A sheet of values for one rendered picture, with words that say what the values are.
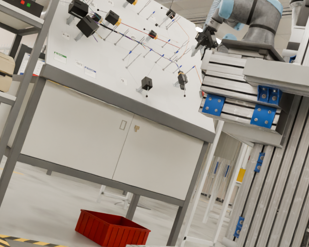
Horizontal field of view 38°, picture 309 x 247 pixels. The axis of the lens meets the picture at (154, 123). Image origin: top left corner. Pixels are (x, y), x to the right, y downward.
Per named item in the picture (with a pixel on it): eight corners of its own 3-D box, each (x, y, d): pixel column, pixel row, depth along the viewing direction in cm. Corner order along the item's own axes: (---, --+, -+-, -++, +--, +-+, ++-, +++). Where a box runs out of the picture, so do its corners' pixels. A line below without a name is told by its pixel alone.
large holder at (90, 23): (64, 19, 251) (77, 2, 242) (86, 42, 253) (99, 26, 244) (57, 23, 246) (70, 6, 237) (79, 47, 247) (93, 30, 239)
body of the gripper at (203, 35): (202, 42, 280) (212, 25, 276) (209, 49, 274) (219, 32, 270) (193, 39, 275) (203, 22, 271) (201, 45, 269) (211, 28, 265)
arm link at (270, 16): (278, 29, 186) (288, -1, 187) (247, 20, 188) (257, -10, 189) (273, 37, 198) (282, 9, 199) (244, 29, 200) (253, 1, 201)
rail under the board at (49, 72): (213, 143, 286) (216, 134, 287) (41, 76, 224) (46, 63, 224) (207, 142, 291) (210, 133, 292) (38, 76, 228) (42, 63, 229)
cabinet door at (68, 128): (111, 179, 255) (134, 113, 258) (20, 153, 226) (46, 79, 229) (110, 178, 257) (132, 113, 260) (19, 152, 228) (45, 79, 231)
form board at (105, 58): (44, 65, 226) (45, 62, 225) (55, -54, 285) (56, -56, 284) (213, 134, 289) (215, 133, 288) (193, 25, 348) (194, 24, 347)
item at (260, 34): (277, 60, 194) (284, 38, 195) (266, 46, 182) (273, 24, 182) (245, 55, 203) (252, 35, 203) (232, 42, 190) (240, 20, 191)
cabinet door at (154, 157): (185, 200, 284) (204, 141, 287) (112, 180, 255) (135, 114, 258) (183, 199, 286) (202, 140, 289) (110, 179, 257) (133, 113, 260)
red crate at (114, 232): (144, 251, 295) (151, 230, 296) (102, 246, 266) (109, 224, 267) (115, 235, 315) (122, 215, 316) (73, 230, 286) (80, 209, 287)
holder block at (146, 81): (136, 102, 254) (146, 92, 248) (135, 85, 261) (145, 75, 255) (142, 104, 256) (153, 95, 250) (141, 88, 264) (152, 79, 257)
